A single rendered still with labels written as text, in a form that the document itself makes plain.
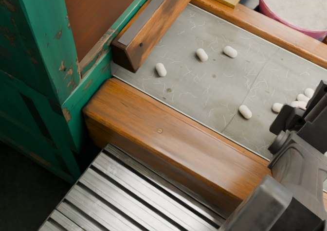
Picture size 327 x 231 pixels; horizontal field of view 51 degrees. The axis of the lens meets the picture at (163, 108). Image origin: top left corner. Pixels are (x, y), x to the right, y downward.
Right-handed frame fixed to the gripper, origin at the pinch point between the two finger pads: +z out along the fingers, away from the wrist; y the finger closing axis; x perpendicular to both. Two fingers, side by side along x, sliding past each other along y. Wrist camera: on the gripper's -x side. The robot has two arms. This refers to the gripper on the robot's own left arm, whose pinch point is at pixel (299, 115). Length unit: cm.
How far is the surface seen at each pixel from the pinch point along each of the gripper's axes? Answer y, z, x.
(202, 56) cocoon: 25.2, 3.4, -1.2
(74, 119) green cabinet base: 40.8, -18.3, 17.8
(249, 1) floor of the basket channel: 23.6, 33.6, -15.9
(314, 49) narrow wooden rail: 2.6, 15.6, -12.5
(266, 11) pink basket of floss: 17.3, 22.6, -15.6
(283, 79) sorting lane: 5.7, 9.3, -3.9
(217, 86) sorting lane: 18.6, 1.2, 2.8
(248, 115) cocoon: 9.6, -3.0, 4.2
